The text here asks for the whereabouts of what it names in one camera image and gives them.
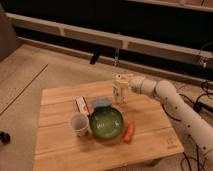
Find green bowl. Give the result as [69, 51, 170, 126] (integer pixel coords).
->
[89, 107, 124, 139]

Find black object on floor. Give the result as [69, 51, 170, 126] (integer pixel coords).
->
[0, 131, 11, 144]

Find small white red box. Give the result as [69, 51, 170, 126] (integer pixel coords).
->
[75, 97, 90, 116]

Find wooden table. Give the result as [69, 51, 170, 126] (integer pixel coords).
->
[33, 80, 184, 171]

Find orange carrot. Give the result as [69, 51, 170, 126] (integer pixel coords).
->
[124, 123, 134, 143]

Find white paper cup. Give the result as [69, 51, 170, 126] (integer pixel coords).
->
[70, 114, 89, 137]

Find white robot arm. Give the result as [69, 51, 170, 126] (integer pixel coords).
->
[124, 76, 213, 163]

